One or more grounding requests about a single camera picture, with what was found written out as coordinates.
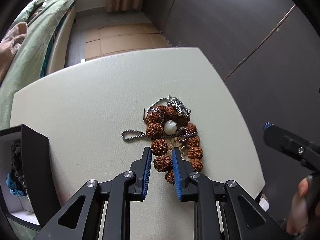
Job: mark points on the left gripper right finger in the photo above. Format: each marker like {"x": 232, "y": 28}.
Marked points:
{"x": 221, "y": 210}

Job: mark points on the white square table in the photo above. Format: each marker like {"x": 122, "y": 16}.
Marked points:
{"x": 83, "y": 110}

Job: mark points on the light green floral duvet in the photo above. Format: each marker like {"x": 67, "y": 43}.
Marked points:
{"x": 29, "y": 10}

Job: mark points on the pink fleece blanket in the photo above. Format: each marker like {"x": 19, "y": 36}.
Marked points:
{"x": 10, "y": 45}

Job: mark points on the right hand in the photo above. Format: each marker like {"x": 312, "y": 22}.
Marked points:
{"x": 298, "y": 217}

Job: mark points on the green bed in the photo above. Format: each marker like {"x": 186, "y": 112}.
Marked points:
{"x": 42, "y": 52}

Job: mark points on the black jewelry box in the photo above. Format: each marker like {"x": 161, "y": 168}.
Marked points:
{"x": 28, "y": 194}

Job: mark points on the blue fabric scrunchie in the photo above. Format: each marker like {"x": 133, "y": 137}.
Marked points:
{"x": 16, "y": 185}

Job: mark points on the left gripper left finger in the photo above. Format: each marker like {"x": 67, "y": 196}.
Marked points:
{"x": 102, "y": 207}

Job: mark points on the flattened cardboard floor sheets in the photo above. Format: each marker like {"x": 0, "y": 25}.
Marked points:
{"x": 122, "y": 38}

